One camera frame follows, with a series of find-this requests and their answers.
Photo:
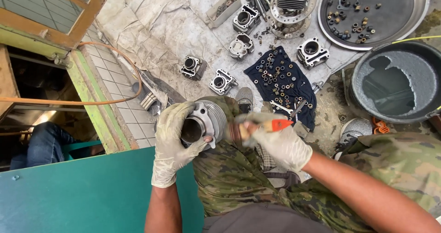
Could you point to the small silver engine cylinder block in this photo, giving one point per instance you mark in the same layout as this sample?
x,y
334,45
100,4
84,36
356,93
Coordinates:
x,y
311,52
193,67
222,82
245,18
240,47

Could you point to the person's grey shoe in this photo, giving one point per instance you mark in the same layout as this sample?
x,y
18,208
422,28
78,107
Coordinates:
x,y
355,129
244,97

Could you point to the grey finned engine cylinder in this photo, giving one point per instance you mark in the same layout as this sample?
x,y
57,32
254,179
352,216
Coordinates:
x,y
213,117

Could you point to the dark blue cloth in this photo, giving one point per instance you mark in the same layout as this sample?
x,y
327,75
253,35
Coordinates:
x,y
303,88

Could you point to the group of rollers on cloth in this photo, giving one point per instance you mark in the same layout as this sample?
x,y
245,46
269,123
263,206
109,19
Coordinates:
x,y
279,78

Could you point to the silver wrench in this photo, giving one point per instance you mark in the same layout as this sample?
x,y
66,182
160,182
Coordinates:
x,y
280,106

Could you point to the black wash basin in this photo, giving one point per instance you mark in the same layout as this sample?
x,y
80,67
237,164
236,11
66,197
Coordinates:
x,y
358,98

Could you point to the green plastic chair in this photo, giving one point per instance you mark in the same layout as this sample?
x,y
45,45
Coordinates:
x,y
81,147

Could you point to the person's grey right shoe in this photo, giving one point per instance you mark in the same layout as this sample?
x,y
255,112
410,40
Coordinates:
x,y
355,129

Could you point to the person's camouflage trousers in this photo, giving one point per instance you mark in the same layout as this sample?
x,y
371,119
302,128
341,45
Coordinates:
x,y
234,181

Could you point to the crumpled white ground sheet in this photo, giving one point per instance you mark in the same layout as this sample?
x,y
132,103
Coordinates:
x,y
158,30

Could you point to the green table top board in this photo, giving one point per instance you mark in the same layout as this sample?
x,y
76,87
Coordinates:
x,y
86,198

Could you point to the person's grey left shoe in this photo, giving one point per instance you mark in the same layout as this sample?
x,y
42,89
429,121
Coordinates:
x,y
244,97

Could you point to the cylinder stacked on wheel hub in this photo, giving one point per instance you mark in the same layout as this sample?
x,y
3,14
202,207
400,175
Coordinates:
x,y
293,9

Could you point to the white plastic parts tray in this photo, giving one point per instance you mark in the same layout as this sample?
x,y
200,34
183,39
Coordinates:
x,y
222,9

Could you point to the group of bushings in tray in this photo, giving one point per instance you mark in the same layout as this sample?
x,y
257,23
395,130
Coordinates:
x,y
353,23

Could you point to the round metal tray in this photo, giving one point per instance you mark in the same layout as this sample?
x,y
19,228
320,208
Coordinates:
x,y
396,9

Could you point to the wooden window frame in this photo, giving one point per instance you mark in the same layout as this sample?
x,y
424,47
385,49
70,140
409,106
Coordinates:
x,y
79,23

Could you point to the scattered small bolts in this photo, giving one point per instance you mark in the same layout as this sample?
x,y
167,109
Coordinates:
x,y
263,33

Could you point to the person's right fingers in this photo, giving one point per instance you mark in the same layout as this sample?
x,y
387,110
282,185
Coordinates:
x,y
255,117

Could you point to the person's grey shirt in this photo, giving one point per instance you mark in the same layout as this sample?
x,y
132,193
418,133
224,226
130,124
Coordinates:
x,y
262,221

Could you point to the small metal clamp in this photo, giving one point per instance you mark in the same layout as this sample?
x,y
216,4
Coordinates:
x,y
317,85

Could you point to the checked cloth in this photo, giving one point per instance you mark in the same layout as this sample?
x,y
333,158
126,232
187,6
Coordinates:
x,y
265,159

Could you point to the person's left hand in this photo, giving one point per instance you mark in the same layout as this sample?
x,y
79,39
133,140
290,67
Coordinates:
x,y
168,140

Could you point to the pile of metal shaft parts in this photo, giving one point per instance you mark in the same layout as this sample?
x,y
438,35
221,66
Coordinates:
x,y
258,0

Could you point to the orange plastic clip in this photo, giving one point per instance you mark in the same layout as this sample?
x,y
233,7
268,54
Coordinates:
x,y
380,126

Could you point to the person's right hand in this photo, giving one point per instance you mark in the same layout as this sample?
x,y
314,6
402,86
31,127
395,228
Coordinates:
x,y
286,148

